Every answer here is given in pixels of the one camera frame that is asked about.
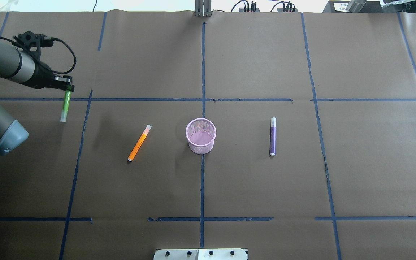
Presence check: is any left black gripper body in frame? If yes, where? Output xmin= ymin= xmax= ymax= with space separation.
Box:
xmin=51 ymin=75 xmax=73 ymax=91

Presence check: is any green highlighter pen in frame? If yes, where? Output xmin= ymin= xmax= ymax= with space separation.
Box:
xmin=60 ymin=90 xmax=71 ymax=123

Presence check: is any orange highlighter pen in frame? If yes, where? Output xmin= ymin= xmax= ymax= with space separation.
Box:
xmin=127 ymin=125 xmax=152 ymax=163

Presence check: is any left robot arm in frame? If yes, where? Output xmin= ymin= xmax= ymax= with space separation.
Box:
xmin=0 ymin=31 xmax=77 ymax=155

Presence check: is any pink mesh pen holder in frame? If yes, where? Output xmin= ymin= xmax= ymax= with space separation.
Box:
xmin=185 ymin=118 xmax=217 ymax=155

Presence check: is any purple marker pen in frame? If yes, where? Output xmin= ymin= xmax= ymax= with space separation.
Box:
xmin=269 ymin=117 xmax=276 ymax=157

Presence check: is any metal cup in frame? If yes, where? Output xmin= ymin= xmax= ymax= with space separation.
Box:
xmin=346 ymin=0 xmax=367 ymax=13

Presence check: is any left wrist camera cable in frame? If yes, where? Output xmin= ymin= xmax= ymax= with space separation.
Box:
xmin=0 ymin=34 xmax=77 ymax=75

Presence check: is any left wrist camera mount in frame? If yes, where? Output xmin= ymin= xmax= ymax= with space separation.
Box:
xmin=13 ymin=31 xmax=54 ymax=56

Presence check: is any aluminium frame post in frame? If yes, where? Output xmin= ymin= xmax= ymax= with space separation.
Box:
xmin=194 ymin=0 xmax=212 ymax=17

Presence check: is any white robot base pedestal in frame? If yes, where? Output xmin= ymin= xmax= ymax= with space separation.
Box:
xmin=153 ymin=248 xmax=249 ymax=260

